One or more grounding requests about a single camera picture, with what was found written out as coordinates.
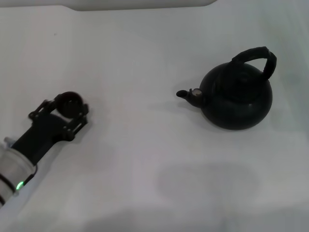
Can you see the black round teapot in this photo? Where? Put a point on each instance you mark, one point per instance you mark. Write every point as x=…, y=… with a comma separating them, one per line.
x=231, y=106

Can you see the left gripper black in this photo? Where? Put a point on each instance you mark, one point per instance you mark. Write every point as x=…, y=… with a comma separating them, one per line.
x=46, y=130

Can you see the small dark teacup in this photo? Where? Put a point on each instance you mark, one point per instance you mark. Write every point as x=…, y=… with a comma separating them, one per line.
x=70, y=105

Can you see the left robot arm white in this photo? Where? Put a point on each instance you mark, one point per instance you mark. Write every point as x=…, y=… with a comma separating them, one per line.
x=10, y=169

